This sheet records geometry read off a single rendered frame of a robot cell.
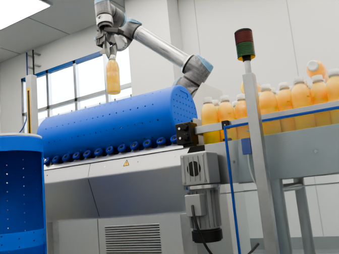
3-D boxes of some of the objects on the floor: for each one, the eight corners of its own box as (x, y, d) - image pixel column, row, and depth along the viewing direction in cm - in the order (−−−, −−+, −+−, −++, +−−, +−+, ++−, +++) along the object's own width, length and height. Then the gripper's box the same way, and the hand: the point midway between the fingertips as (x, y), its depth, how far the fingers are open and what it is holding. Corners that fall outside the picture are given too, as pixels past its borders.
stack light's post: (290, 421, 118) (245, 76, 137) (303, 424, 116) (256, 74, 135) (287, 429, 115) (241, 74, 134) (301, 431, 113) (252, 71, 132)
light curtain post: (39, 311, 269) (31, 77, 298) (45, 312, 266) (37, 75, 295) (32, 314, 263) (24, 75, 293) (38, 315, 261) (30, 74, 290)
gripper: (105, 33, 221) (109, 66, 215) (91, 25, 211) (95, 61, 206) (116, 26, 216) (121, 61, 211) (102, 19, 207) (107, 55, 201)
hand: (112, 57), depth 207 cm, fingers closed on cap, 4 cm apart
